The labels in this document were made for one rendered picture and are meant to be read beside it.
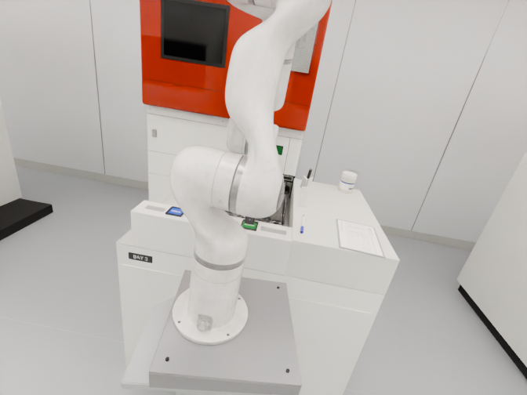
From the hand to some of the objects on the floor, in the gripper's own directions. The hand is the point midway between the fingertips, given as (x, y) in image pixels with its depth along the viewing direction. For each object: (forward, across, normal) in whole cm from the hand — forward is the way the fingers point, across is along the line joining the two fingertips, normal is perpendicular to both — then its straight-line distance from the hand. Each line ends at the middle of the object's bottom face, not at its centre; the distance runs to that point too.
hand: (250, 217), depth 94 cm
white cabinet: (+92, +46, -2) cm, 103 cm away
